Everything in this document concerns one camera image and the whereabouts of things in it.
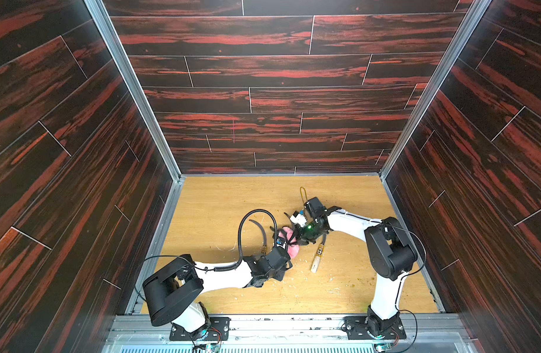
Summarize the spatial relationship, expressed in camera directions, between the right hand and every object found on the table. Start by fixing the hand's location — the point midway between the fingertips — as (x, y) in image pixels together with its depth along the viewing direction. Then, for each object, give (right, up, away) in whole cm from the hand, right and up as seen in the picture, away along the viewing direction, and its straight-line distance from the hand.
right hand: (292, 242), depth 93 cm
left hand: (-4, -8, -7) cm, 11 cm away
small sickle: (-12, -2, 0) cm, 12 cm away
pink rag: (-1, +2, -4) cm, 5 cm away
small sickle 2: (+9, -7, -5) cm, 13 cm away
